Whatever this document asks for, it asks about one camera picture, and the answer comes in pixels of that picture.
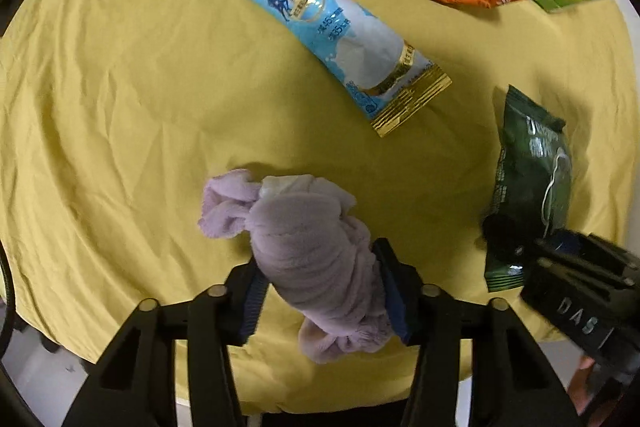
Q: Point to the dark green snack packet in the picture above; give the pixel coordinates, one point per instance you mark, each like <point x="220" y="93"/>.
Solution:
<point x="532" y="172"/>

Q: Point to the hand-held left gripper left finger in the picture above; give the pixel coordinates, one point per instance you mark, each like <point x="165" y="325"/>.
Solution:
<point x="254" y="302"/>

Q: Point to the person's right hand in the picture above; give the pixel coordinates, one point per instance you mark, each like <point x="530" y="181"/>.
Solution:
<point x="581" y="384"/>

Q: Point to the light blue milk powder packet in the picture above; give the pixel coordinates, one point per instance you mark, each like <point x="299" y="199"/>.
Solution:
<point x="300" y="4"/>

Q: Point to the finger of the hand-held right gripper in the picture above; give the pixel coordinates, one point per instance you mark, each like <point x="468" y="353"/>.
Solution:
<point x="505" y="232"/>

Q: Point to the yellow tablecloth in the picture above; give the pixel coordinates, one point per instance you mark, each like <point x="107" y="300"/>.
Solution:
<point x="125" y="117"/>

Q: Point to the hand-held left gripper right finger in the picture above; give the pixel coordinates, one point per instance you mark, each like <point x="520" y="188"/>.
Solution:
<point x="396" y="294"/>

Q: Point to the purple fuzzy sock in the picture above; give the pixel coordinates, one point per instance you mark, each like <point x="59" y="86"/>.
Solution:
<point x="312" y="259"/>

